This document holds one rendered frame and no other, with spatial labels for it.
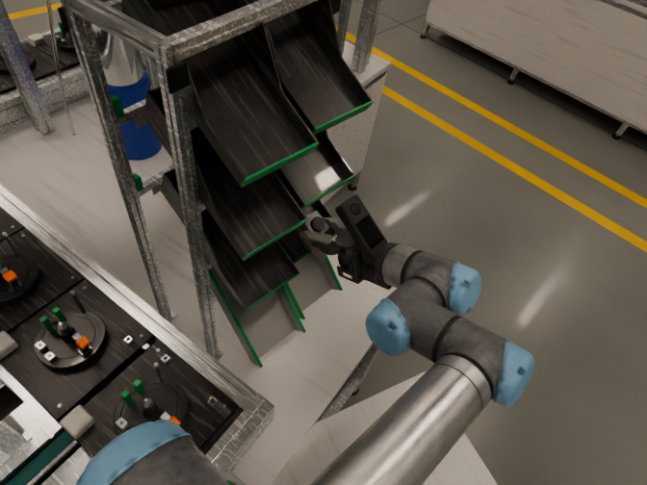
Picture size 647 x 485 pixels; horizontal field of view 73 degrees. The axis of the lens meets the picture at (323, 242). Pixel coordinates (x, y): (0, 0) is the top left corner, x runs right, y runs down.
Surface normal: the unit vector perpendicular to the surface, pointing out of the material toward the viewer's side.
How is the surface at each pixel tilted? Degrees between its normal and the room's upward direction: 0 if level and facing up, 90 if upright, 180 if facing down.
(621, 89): 90
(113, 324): 0
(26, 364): 0
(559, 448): 0
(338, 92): 25
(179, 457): 43
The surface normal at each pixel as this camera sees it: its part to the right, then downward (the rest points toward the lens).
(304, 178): 0.40, -0.32
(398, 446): 0.17, -0.75
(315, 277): 0.58, -0.02
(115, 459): -0.18, -0.78
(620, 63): -0.68, 0.50
